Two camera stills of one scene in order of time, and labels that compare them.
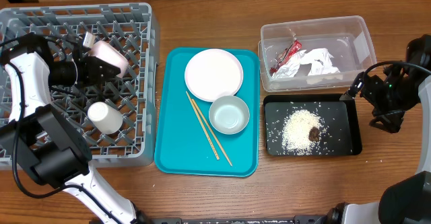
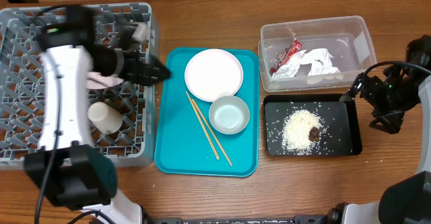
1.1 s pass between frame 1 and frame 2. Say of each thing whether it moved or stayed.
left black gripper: moved
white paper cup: stayed
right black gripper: stayed
